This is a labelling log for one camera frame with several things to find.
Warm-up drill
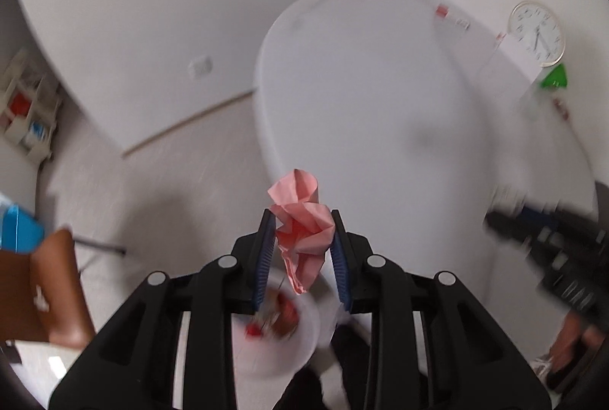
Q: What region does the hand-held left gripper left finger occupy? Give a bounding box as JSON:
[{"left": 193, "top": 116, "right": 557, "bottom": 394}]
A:
[{"left": 48, "top": 209, "right": 277, "bottom": 410}]

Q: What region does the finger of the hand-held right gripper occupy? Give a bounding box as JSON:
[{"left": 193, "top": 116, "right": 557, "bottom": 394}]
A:
[{"left": 483, "top": 206, "right": 558, "bottom": 245}]

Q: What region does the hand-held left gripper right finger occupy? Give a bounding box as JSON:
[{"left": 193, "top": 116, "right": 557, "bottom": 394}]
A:
[{"left": 329, "top": 209, "right": 553, "bottom": 410}]

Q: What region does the pink paper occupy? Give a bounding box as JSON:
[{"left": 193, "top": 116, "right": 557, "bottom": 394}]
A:
[{"left": 267, "top": 169, "right": 336, "bottom": 295}]

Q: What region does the brown snack packet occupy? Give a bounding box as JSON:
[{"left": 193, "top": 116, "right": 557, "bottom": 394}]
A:
[{"left": 271, "top": 291, "right": 300, "bottom": 337}]

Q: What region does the white round waste bin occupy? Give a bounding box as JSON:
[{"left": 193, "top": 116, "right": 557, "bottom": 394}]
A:
[{"left": 232, "top": 270, "right": 320, "bottom": 380}]

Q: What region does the person's right forearm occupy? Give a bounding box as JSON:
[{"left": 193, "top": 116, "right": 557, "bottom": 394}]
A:
[{"left": 545, "top": 346, "right": 600, "bottom": 394}]

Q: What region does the person's right hand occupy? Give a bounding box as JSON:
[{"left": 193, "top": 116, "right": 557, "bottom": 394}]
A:
[{"left": 547, "top": 316, "right": 606, "bottom": 373}]

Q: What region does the green plastic object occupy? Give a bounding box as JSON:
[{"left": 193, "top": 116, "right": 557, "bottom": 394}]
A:
[{"left": 540, "top": 64, "right": 569, "bottom": 89}]

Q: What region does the white paper sheet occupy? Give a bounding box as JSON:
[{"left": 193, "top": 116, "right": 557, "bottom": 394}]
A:
[{"left": 478, "top": 34, "right": 543, "bottom": 99}]

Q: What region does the brown wooden chair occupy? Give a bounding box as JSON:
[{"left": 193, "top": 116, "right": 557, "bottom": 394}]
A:
[{"left": 0, "top": 227, "right": 127, "bottom": 349}]

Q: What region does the blue plastic bin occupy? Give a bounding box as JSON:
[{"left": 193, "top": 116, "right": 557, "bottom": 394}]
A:
[{"left": 0, "top": 196, "right": 46, "bottom": 254}]

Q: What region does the white shelf cart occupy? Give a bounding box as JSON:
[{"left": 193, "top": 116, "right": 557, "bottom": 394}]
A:
[{"left": 0, "top": 48, "right": 62, "bottom": 163}]

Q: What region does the white wall clock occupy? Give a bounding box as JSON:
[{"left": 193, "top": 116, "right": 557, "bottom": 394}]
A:
[{"left": 507, "top": 1, "right": 567, "bottom": 68}]

